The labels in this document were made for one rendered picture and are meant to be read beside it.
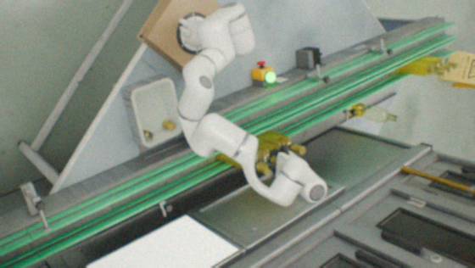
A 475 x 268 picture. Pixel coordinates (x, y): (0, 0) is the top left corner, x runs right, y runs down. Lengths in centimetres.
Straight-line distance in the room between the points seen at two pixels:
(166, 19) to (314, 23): 85
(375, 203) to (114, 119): 99
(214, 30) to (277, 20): 77
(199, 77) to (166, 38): 45
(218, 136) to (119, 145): 62
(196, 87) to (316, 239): 63
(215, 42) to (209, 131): 30
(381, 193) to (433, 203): 19
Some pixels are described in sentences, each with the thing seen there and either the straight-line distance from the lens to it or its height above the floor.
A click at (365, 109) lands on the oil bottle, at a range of 232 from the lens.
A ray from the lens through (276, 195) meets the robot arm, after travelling 131.
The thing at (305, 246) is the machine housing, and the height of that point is 143.
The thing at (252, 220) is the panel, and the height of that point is 120.
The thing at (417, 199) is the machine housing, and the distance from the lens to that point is 175.
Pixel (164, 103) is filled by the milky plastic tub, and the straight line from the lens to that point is 183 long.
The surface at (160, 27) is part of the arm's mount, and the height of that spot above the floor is 84.
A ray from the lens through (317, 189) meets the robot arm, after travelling 135.
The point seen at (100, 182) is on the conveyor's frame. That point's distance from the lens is 172.
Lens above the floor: 234
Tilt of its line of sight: 51 degrees down
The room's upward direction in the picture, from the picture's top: 110 degrees clockwise
